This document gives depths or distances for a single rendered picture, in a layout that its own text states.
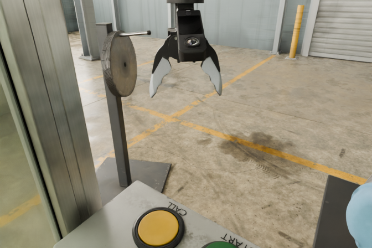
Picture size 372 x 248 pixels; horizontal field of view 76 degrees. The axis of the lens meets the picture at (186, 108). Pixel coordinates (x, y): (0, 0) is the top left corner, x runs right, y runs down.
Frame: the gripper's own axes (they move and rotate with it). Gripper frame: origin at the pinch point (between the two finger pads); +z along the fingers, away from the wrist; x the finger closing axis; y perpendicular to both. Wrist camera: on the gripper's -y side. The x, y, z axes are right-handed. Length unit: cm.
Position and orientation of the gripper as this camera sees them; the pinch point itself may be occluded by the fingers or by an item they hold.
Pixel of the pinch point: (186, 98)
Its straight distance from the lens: 51.0
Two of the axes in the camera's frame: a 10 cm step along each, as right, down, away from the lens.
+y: -0.8, -4.1, 9.1
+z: 0.0, 9.1, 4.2
